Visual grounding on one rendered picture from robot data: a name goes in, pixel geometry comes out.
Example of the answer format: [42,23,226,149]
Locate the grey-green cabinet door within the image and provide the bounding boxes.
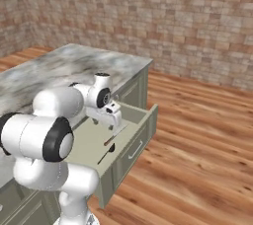
[0,179,64,225]

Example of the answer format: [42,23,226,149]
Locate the open grey-green drawer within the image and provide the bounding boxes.
[64,101,159,210]

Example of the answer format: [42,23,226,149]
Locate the brown-handled metal knife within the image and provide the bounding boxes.
[103,123,130,147]

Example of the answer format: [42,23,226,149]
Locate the black metal spoon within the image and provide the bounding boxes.
[97,142,117,166]

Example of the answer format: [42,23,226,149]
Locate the grey-green island cabinet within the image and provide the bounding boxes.
[112,61,154,113]

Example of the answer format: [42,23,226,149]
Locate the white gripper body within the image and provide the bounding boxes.
[85,105,124,131]

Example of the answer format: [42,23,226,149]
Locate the silver drawer handle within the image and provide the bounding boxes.
[126,139,144,161]

